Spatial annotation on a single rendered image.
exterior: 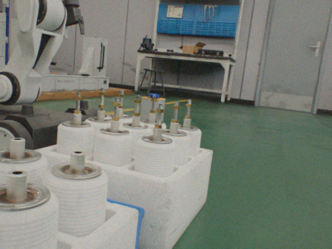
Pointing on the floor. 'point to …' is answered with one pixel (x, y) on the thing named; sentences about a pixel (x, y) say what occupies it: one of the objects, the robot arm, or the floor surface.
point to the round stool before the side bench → (150, 81)
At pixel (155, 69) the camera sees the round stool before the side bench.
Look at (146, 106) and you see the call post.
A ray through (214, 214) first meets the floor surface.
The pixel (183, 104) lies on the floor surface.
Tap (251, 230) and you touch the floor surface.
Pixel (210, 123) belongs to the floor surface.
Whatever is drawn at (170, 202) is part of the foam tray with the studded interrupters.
